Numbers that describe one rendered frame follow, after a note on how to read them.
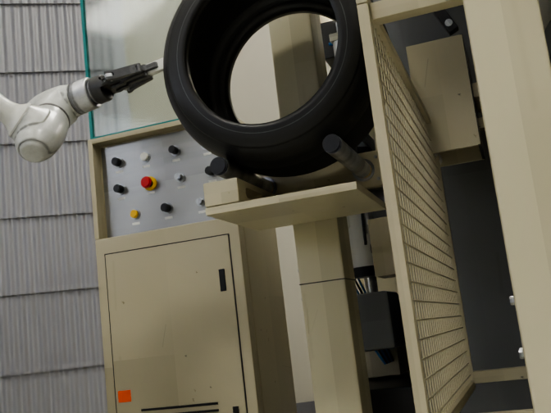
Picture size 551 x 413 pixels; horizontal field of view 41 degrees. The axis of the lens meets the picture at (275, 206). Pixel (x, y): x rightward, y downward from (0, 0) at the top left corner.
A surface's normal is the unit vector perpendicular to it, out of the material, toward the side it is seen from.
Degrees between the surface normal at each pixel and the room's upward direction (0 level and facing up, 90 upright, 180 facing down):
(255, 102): 90
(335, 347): 90
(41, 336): 90
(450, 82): 90
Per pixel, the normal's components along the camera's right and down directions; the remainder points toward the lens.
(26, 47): 0.22, -0.20
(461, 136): -0.33, -0.13
